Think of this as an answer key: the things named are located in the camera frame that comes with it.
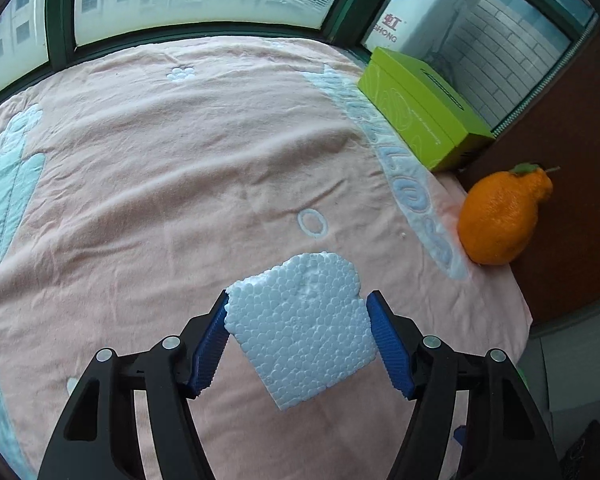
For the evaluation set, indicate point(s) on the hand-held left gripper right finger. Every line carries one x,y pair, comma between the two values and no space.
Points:
390,350

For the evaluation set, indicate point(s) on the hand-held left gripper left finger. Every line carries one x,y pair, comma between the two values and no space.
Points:
207,355

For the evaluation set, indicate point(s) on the white foam piece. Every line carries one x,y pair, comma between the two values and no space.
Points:
300,330

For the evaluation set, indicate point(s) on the orange citrus fruit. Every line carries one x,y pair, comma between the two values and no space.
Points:
495,220

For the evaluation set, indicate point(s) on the pink printed blanket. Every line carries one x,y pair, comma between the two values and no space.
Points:
180,160

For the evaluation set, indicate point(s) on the green cardboard box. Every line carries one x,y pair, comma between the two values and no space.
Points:
415,110

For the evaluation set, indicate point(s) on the white air conditioner unit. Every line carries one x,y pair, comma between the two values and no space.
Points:
420,20

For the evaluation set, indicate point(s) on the dark green window frame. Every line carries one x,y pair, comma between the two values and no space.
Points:
60,10

